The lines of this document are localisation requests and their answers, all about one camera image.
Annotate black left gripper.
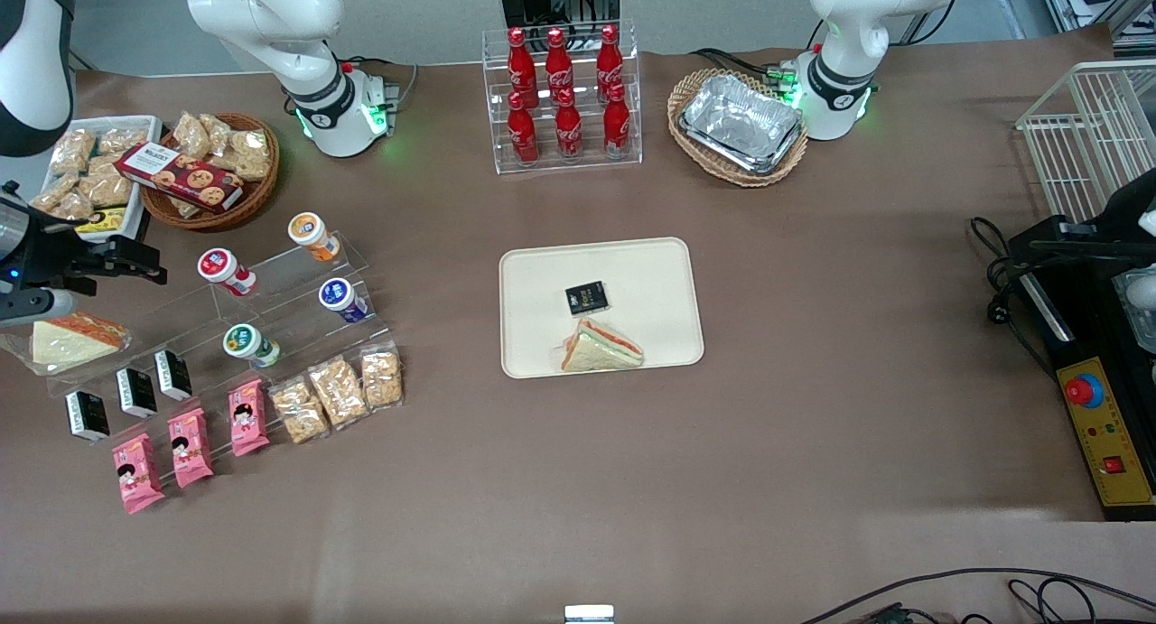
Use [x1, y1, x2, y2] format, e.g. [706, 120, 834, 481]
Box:
[1030, 168, 1156, 265]

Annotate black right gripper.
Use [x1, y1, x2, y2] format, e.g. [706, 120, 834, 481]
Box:
[0, 210, 169, 297]

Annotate green gum bottle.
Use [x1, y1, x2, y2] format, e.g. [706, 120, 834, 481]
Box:
[222, 323, 281, 369]

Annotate red gum bottle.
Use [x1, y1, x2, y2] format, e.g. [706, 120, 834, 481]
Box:
[197, 247, 258, 298]

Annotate orange gum bottle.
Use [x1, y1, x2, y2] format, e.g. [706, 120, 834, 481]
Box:
[287, 211, 342, 262]

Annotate blue gum bottle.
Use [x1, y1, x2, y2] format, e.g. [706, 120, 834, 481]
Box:
[318, 277, 369, 325]

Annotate beige plastic tray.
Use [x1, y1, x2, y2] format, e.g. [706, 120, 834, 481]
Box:
[499, 237, 705, 379]

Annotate white plastic bin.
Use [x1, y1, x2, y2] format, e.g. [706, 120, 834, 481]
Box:
[36, 116, 163, 243]

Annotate yellow and black packet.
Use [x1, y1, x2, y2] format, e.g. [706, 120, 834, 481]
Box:
[77, 207, 127, 237]

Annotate black control box yellow panel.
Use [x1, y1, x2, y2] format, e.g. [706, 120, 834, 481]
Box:
[1007, 213, 1156, 523]

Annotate red cookie box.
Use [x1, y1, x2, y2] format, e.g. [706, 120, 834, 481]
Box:
[115, 142, 245, 214]

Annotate dark brown wicker basket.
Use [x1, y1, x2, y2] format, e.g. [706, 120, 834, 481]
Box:
[140, 112, 281, 232]

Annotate wrapped triangle sandwich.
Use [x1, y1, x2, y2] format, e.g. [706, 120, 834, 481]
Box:
[0, 312, 132, 377]
[553, 317, 646, 374]

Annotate small black carton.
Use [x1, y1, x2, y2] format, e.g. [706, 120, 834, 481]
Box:
[65, 389, 111, 442]
[154, 349, 194, 402]
[116, 367, 159, 419]

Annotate clear acrylic step shelf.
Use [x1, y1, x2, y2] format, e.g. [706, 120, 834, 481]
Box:
[45, 236, 398, 426]

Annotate pink snack pack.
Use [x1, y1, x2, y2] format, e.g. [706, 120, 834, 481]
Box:
[167, 405, 216, 489]
[228, 377, 270, 458]
[111, 433, 167, 515]

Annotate clear rice cracker pack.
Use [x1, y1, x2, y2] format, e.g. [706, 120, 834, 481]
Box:
[359, 342, 404, 411]
[307, 354, 369, 428]
[268, 376, 331, 445]

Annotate aluminium foil container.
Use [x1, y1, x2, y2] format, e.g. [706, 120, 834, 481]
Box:
[677, 73, 805, 175]

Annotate red cola bottle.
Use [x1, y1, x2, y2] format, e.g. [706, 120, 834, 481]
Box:
[508, 91, 541, 166]
[545, 28, 574, 97]
[554, 87, 584, 161]
[596, 23, 624, 90]
[602, 82, 632, 160]
[506, 26, 539, 101]

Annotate light woven wicker basket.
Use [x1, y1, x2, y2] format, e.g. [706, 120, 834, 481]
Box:
[667, 68, 810, 189]

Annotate small black snack packet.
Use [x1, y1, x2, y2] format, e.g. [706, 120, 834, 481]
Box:
[564, 281, 611, 316]

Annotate clear acrylic bottle rack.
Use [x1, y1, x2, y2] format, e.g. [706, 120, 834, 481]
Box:
[481, 21, 644, 175]

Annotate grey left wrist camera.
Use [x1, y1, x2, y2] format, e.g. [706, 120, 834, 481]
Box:
[1113, 272, 1156, 354]

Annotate black power cable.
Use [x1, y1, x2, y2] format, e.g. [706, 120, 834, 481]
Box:
[969, 216, 1058, 377]

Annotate white wire basket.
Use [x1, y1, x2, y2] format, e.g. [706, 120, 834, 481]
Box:
[1016, 60, 1156, 223]

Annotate grey arm base cable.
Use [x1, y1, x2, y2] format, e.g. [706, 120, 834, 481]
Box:
[339, 55, 421, 112]

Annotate black floor cables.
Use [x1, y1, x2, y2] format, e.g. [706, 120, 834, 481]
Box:
[799, 567, 1156, 624]

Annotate black arm base cables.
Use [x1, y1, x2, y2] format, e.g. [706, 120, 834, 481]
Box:
[691, 46, 797, 88]

